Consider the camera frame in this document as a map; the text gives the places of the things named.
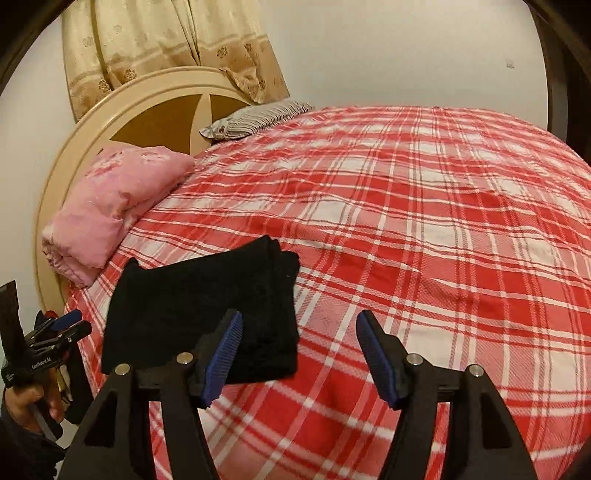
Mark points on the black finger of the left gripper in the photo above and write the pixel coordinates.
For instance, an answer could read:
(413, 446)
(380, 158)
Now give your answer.
(66, 338)
(48, 325)

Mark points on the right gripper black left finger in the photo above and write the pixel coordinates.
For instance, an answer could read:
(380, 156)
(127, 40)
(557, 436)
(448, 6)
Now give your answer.
(113, 440)

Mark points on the black pants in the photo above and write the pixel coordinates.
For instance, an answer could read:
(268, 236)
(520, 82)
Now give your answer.
(154, 314)

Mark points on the person's left hand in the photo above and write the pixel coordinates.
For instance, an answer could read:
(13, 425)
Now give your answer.
(19, 401)

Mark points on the pink folded blanket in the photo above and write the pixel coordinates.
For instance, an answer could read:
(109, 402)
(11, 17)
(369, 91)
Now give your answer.
(122, 183)

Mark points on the red white plaid bedsheet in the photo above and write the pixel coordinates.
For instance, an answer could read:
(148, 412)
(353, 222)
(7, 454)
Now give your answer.
(466, 232)

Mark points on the cream round headboard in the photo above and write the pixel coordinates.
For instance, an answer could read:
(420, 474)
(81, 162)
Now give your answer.
(166, 107)

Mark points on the grey striped pillow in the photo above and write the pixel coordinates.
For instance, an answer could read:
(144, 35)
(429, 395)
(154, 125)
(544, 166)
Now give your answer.
(249, 120)

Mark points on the beige patterned curtain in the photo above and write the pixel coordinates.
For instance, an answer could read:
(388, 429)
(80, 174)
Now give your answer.
(107, 44)

